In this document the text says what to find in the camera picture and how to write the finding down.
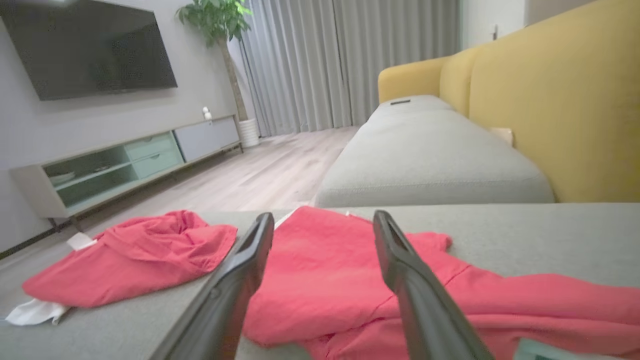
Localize low grey TV cabinet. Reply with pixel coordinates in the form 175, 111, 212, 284
10, 115, 244, 232

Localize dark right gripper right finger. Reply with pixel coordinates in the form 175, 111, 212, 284
372, 210, 496, 360

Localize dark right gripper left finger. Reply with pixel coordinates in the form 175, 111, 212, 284
150, 212, 275, 360

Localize white ribbed plant pot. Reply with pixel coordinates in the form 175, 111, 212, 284
238, 118, 261, 148

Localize black wall television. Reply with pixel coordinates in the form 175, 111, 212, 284
0, 0, 178, 102

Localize green potted tree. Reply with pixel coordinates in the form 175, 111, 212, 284
175, 0, 253, 122

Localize grey sofa seat cushion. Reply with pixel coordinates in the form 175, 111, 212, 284
0, 202, 640, 360

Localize red jersey with white sleeves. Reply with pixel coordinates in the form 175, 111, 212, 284
5, 210, 238, 327

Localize grey sofa backrest cushion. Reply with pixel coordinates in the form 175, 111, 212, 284
315, 95, 555, 208

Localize yellow sofa backrest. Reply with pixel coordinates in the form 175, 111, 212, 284
378, 0, 640, 203

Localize grey pleated curtain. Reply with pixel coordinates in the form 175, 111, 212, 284
235, 0, 461, 138

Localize red shorts with white waistband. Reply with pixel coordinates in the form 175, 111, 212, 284
243, 206, 640, 360

